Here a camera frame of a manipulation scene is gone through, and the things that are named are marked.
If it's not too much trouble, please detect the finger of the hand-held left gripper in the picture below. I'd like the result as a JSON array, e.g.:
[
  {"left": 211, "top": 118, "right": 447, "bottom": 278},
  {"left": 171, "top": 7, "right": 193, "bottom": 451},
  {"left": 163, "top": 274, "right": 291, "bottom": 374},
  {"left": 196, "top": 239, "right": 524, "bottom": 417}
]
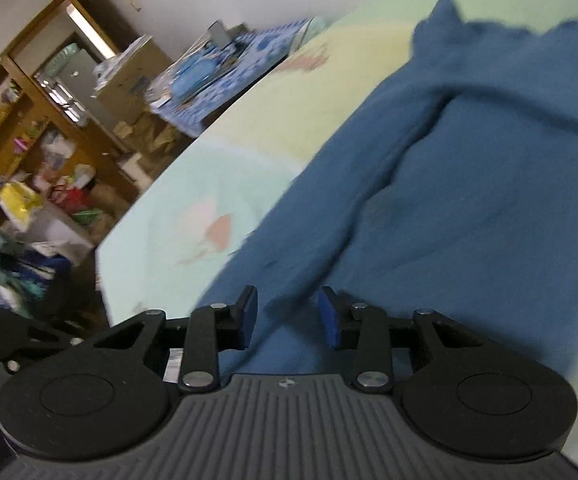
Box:
[{"left": 5, "top": 322, "right": 96, "bottom": 375}]

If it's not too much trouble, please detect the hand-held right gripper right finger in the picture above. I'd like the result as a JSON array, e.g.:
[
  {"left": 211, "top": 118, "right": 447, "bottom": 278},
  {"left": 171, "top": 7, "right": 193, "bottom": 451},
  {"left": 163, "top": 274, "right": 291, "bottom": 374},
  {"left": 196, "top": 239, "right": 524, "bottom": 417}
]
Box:
[{"left": 317, "top": 286, "right": 484, "bottom": 395}]

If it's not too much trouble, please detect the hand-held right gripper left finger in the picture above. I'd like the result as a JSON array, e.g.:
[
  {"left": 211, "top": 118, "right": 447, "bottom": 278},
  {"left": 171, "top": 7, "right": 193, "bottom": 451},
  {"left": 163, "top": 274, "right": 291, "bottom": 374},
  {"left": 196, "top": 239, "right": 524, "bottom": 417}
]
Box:
[{"left": 92, "top": 285, "right": 259, "bottom": 395}]

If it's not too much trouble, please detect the blue towel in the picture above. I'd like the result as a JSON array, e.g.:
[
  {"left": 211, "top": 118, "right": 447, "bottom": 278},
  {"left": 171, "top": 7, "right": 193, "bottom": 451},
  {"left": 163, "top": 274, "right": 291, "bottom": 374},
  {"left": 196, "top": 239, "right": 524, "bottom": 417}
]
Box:
[{"left": 196, "top": 0, "right": 578, "bottom": 376}]

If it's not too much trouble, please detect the white box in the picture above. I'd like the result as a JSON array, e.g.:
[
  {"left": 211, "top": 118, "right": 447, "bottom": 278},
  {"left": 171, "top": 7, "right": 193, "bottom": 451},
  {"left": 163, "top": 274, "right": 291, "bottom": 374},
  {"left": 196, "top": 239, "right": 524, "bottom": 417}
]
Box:
[{"left": 14, "top": 205, "right": 95, "bottom": 266}]

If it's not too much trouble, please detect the yellow plastic bag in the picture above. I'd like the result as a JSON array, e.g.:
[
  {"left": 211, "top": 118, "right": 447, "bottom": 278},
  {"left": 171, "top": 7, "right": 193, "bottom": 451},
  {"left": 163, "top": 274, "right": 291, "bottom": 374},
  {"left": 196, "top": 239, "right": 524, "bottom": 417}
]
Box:
[{"left": 0, "top": 182, "right": 45, "bottom": 226}]

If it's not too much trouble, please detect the red bag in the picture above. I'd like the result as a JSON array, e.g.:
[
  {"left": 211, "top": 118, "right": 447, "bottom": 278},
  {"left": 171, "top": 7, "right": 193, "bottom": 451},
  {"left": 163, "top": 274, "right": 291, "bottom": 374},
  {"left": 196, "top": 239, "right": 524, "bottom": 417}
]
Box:
[{"left": 52, "top": 185, "right": 90, "bottom": 213}]

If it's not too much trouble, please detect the bed with pastel sheet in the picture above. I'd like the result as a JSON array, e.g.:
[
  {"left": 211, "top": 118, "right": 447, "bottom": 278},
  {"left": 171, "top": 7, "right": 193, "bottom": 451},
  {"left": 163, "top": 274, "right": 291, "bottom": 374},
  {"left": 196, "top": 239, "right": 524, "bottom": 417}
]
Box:
[{"left": 94, "top": 0, "right": 578, "bottom": 466}]

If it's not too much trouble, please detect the crumpled brown paper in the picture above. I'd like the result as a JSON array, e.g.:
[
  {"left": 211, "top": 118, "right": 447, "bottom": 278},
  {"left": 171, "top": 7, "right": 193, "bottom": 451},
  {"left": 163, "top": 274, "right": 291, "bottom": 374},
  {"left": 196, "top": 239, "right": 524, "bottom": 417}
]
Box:
[{"left": 114, "top": 110, "right": 195, "bottom": 171}]

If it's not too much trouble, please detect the light blue pouch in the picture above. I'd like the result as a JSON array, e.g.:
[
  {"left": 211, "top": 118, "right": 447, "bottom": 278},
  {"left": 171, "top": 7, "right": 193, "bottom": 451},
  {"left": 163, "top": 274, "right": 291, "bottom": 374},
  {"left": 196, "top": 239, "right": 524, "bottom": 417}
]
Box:
[{"left": 171, "top": 55, "right": 220, "bottom": 101}]

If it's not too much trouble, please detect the blue patterned side table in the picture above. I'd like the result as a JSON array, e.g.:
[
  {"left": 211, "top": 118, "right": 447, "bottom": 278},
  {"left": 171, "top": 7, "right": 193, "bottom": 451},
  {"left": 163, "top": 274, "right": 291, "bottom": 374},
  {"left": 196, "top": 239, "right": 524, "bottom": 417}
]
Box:
[{"left": 146, "top": 17, "right": 320, "bottom": 138}]

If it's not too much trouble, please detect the cardboard box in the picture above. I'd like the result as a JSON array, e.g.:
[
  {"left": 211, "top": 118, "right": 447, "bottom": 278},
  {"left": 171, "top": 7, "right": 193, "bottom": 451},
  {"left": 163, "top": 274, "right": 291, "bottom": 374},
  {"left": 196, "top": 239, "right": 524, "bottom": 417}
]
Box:
[{"left": 92, "top": 35, "right": 175, "bottom": 126}]

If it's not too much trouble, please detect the grey metal appliance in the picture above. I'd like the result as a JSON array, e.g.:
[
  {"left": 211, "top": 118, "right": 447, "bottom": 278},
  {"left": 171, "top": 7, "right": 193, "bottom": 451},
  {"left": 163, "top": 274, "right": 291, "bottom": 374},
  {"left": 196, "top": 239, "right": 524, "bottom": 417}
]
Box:
[{"left": 34, "top": 50, "right": 115, "bottom": 126}]

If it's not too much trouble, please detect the light green pillow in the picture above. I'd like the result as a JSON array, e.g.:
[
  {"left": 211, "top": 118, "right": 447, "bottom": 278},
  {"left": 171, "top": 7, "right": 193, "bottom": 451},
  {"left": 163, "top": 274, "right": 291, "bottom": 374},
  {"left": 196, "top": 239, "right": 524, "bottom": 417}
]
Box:
[{"left": 299, "top": 16, "right": 332, "bottom": 43}]

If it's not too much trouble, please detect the wooden shelf unit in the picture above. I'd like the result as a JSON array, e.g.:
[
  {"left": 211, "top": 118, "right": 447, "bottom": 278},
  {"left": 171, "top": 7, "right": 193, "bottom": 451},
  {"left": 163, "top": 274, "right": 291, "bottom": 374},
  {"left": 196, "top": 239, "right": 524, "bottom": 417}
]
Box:
[{"left": 0, "top": 0, "right": 142, "bottom": 231}]

